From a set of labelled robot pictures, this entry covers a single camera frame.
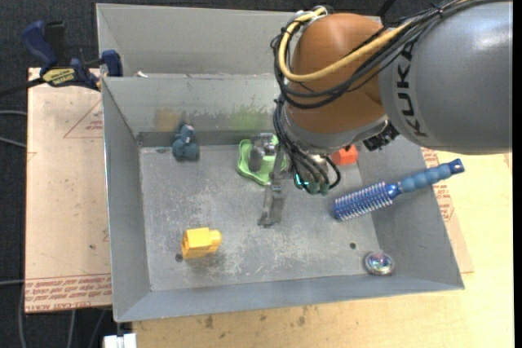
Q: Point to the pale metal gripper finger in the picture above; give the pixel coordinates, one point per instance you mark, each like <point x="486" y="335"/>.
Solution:
<point x="266" y="210"/>
<point x="277" y="208"/>

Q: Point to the red-orange block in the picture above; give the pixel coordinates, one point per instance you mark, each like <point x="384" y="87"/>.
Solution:
<point x="346" y="156"/>

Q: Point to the grey metal bin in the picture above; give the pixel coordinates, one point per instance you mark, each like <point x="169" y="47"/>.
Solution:
<point x="244" y="240"/>

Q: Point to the light green wavy-edged dish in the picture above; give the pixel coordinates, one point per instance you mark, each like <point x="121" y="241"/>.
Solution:
<point x="249" y="171"/>

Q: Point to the grey toy figure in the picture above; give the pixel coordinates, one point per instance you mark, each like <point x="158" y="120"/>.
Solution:
<point x="257" y="155"/>

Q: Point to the blue hairbrush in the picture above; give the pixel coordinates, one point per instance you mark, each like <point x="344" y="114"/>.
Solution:
<point x="367" y="199"/>

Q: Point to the yellow toy block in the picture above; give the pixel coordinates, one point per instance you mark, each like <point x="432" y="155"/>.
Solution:
<point x="200" y="242"/>

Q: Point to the dark teal toy animal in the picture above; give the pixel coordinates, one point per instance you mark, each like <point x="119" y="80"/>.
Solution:
<point x="185" y="148"/>

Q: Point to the shiny iridescent ball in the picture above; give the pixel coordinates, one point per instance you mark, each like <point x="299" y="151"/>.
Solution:
<point x="379" y="263"/>

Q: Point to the brown cardboard board red print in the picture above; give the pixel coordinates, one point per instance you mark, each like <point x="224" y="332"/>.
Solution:
<point x="65" y="191"/>

